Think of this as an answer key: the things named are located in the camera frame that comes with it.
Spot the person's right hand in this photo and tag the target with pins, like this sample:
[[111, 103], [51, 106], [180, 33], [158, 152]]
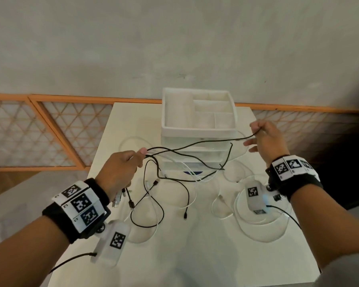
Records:
[[272, 143]]

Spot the person's left hand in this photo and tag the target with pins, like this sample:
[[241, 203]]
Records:
[[119, 170]]

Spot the white drawer organizer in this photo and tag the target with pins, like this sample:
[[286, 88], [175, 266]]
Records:
[[179, 116]]

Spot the person's left forearm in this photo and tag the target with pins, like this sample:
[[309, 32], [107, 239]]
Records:
[[24, 254]]

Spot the person's right forearm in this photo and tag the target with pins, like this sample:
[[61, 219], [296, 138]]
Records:
[[323, 224]]

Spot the black wristband with marker tags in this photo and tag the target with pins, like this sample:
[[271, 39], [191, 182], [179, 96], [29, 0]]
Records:
[[287, 168], [77, 203]]

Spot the orange-framed lattice screen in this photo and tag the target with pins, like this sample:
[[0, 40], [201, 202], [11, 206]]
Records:
[[77, 99], [6, 97], [302, 109]]

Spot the blue table sticker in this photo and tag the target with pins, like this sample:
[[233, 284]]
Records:
[[194, 173]]

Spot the white table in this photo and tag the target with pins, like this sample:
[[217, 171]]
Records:
[[197, 260]]

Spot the grey shirt sleeve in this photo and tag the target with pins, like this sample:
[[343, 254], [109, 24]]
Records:
[[353, 272]]

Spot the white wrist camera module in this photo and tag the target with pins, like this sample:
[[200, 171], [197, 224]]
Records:
[[255, 197], [113, 239]]

